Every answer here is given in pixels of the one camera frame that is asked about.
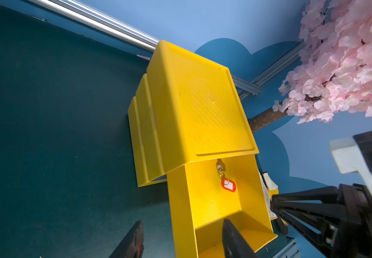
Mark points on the yellow top drawer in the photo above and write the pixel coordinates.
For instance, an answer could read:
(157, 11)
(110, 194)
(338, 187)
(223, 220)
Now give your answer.
(199, 205)

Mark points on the pink cherry blossom tree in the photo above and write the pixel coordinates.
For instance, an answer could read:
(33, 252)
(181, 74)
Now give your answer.
(335, 74)

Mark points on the key with red tag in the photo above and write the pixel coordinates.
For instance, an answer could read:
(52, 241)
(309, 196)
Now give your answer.
(226, 183)

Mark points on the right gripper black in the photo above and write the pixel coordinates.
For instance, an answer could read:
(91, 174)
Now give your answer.
(337, 221)

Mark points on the yellow drawer cabinet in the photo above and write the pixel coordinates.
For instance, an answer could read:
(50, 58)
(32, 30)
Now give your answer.
(186, 109)

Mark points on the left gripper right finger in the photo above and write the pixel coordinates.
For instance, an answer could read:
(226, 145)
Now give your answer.
(234, 245)

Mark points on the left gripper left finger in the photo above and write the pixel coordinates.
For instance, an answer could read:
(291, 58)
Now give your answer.
(132, 245)

